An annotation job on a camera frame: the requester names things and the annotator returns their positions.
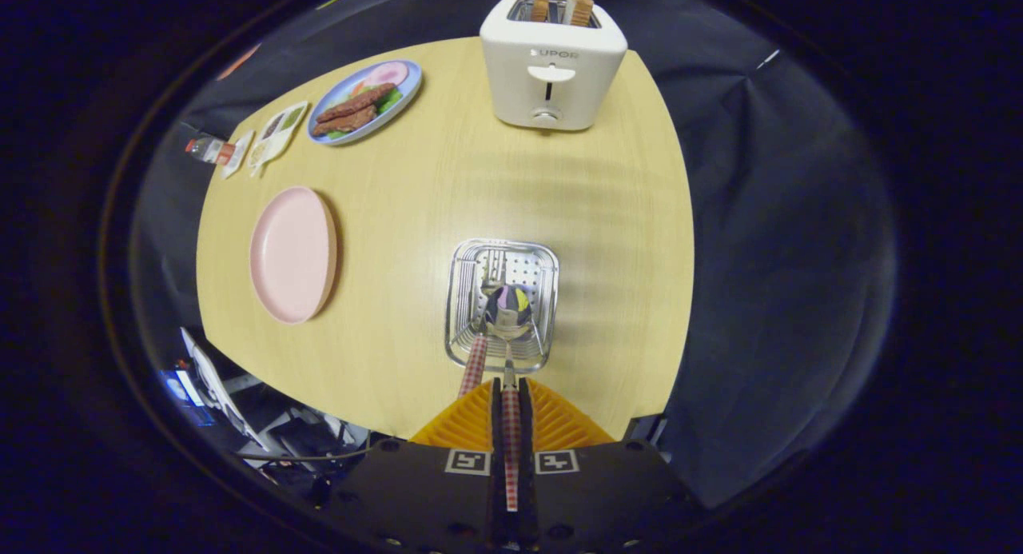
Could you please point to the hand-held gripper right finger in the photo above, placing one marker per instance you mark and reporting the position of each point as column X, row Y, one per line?
column 525, row 426

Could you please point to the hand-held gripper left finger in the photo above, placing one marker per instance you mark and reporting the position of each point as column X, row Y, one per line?
column 495, row 426

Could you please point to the pink plate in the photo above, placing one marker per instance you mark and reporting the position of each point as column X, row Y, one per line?
column 292, row 254

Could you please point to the blue lit device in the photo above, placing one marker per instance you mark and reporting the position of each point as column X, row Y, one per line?
column 185, row 392

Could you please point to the brown meat strip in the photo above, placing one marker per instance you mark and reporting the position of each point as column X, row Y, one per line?
column 356, row 102
column 344, row 121

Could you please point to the green vegetable piece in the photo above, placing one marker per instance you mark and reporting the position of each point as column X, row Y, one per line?
column 389, row 101

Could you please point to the white toaster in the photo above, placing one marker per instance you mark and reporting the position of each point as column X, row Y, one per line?
column 519, row 82

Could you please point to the blue plate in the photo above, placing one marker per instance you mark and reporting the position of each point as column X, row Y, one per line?
column 409, row 86

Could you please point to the large white printed packet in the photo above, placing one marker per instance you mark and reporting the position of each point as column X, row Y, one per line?
column 276, row 134

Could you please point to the pink ham slice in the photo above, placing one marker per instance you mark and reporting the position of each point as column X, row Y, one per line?
column 388, row 73

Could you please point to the small white printed packet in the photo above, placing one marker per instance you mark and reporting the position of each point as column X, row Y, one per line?
column 237, row 154

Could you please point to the clear plastic bottle red label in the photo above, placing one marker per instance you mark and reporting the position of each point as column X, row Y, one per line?
column 209, row 150

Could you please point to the toast slice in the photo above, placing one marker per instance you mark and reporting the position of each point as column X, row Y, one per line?
column 543, row 1
column 579, row 8

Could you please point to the white frame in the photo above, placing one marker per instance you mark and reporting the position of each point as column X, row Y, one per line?
column 214, row 382

